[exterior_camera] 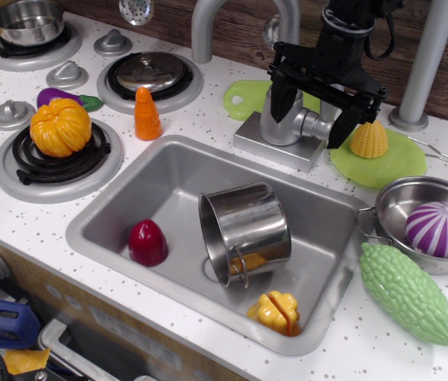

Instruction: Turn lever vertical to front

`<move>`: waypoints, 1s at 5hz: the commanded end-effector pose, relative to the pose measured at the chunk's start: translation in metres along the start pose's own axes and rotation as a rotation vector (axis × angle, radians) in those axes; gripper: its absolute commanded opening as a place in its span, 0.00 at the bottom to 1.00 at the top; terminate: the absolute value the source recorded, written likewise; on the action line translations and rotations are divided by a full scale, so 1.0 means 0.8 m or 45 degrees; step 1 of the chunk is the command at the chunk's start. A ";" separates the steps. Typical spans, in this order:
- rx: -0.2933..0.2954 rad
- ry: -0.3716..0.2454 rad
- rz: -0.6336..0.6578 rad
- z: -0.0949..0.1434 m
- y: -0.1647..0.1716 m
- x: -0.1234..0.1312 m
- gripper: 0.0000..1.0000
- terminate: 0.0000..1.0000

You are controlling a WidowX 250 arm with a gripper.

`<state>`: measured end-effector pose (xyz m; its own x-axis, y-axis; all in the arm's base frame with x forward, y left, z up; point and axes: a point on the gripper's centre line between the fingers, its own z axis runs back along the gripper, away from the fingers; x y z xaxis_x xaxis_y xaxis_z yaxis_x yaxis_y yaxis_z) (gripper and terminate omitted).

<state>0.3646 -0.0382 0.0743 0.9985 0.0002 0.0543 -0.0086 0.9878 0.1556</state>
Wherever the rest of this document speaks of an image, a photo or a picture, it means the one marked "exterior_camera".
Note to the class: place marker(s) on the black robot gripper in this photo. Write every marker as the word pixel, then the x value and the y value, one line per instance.
pixel 332 72

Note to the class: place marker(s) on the silver faucet lever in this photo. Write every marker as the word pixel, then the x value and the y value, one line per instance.
pixel 308 123

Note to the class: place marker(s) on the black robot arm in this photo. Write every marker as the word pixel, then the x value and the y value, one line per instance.
pixel 359 17

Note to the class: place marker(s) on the grey vertical pole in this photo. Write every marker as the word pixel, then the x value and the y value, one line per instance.
pixel 410 115

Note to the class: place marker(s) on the yellow toy corn piece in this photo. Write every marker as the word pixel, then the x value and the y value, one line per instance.
pixel 369 141

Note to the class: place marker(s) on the green plastic cutting board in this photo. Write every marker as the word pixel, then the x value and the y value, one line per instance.
pixel 244 102

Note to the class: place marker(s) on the steel pot lying in sink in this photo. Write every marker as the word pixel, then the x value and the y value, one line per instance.
pixel 245 232

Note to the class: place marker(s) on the middle black stove burner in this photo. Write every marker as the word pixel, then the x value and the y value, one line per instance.
pixel 174 98

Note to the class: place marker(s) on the black stove burner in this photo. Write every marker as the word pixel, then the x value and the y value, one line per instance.
pixel 29 175
pixel 174 98

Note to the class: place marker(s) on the silver toy sink basin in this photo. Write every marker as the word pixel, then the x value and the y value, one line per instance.
pixel 164 184

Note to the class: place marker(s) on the steel pot lid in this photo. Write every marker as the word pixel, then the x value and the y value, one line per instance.
pixel 155 71

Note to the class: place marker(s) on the orange toy carrot piece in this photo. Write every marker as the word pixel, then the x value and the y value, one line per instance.
pixel 146 118

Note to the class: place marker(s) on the purple striped toy onion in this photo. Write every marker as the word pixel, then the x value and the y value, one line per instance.
pixel 426 229

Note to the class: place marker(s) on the silver slotted ladle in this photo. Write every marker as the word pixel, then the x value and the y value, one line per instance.
pixel 136 12

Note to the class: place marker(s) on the yellow toy pepper slice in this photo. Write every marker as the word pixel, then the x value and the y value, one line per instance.
pixel 277 311

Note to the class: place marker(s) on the silver stove knob upper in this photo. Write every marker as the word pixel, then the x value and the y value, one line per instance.
pixel 112 44

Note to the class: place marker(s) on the silver stove knob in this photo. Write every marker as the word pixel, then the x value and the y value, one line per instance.
pixel 68 76
pixel 15 115
pixel 112 44

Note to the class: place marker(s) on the red toy pepper half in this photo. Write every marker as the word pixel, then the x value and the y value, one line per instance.
pixel 147 244

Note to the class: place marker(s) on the green toy bitter melon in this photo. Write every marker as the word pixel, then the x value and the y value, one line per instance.
pixel 406 292

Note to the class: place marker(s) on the purple toy eggplant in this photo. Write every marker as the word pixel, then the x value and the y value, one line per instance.
pixel 89 103

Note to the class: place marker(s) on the silver stove knob middle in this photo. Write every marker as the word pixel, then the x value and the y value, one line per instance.
pixel 68 76

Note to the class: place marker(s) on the orange toy pumpkin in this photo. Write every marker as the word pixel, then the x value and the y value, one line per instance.
pixel 61 128

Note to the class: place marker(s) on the back left stove burner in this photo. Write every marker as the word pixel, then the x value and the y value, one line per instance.
pixel 64 47

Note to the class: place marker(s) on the front black stove burner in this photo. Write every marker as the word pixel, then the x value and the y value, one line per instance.
pixel 29 175

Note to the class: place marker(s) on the silver stove knob lower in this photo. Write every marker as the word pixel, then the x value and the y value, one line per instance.
pixel 15 115

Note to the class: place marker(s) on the steel pot on back burner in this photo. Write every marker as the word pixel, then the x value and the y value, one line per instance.
pixel 31 23

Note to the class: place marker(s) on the blue clamp tool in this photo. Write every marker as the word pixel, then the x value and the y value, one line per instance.
pixel 19 326

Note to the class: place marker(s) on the yellow cloth scrap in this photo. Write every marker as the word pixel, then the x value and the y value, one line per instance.
pixel 20 361

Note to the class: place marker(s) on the steel bowl with handle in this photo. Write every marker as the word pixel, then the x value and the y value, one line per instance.
pixel 386 220

